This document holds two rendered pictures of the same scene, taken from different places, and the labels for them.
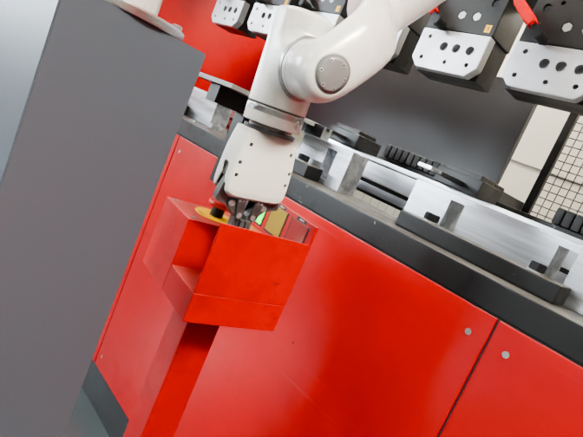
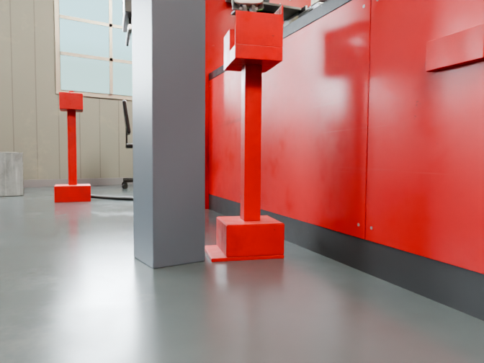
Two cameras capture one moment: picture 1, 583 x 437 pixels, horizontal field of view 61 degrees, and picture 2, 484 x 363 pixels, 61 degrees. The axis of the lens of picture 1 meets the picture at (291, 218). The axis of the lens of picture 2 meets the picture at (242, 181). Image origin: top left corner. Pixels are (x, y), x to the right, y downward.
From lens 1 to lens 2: 97 cm
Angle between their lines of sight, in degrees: 25
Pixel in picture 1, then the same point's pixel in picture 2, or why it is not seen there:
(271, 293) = (273, 40)
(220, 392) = (293, 147)
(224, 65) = not seen: hidden behind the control
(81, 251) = (185, 27)
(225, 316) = (253, 53)
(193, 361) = (256, 95)
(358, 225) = (316, 14)
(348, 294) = (322, 45)
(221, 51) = not seen: hidden behind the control
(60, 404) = (198, 101)
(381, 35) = not seen: outside the picture
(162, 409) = (250, 122)
